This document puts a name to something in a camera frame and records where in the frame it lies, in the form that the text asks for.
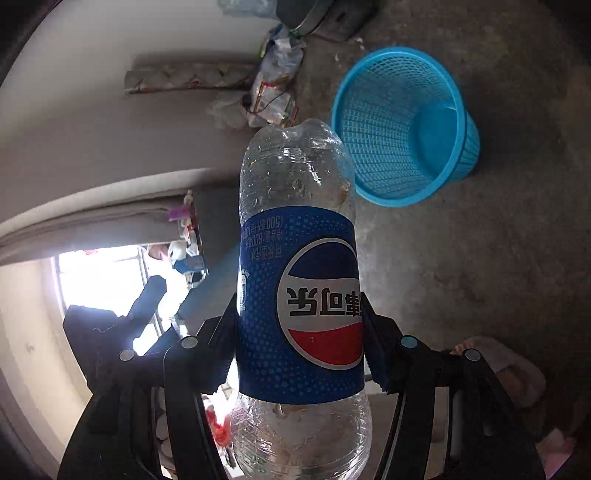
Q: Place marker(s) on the white plastic bag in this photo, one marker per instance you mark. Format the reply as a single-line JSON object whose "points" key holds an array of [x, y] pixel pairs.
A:
{"points": [[228, 113]]}

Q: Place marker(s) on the grey curtain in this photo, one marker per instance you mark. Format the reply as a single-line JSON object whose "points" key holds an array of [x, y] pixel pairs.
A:
{"points": [[92, 221]]}

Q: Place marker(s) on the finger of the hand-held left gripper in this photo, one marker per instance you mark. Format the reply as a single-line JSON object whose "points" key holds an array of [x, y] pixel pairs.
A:
{"points": [[159, 341], [150, 297]]}

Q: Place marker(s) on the pink fluffy slipper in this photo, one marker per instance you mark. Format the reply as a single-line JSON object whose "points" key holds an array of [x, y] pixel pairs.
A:
{"points": [[503, 369]]}

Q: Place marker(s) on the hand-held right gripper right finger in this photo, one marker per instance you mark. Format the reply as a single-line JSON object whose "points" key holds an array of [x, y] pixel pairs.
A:
{"points": [[383, 350]]}

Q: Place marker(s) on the window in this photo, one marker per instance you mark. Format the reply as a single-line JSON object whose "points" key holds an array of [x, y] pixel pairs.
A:
{"points": [[92, 277]]}

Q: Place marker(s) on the patterned rolled mat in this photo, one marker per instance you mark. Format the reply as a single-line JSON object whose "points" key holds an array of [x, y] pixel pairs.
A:
{"points": [[184, 76]]}

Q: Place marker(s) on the heap of clear plastic bags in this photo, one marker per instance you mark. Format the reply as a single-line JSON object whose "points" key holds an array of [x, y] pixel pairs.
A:
{"points": [[281, 55]]}

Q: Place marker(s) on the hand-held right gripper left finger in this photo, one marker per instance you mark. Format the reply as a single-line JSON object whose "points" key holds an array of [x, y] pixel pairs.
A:
{"points": [[217, 350]]}

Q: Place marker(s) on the purple bottle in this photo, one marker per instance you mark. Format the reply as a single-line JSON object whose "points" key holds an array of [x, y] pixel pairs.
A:
{"points": [[179, 212]]}

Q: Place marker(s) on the dark grey cabinet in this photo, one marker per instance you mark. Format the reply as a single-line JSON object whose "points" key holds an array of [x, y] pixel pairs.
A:
{"points": [[217, 221]]}

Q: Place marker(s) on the clear soda bottle blue label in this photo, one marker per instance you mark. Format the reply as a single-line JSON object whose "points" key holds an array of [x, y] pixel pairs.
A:
{"points": [[300, 230]]}

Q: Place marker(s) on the blue plastic basket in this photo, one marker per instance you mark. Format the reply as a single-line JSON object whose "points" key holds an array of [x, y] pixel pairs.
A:
{"points": [[369, 124]]}

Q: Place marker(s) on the pink hanging cloth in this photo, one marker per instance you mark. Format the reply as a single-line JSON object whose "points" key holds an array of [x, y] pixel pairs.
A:
{"points": [[158, 252]]}

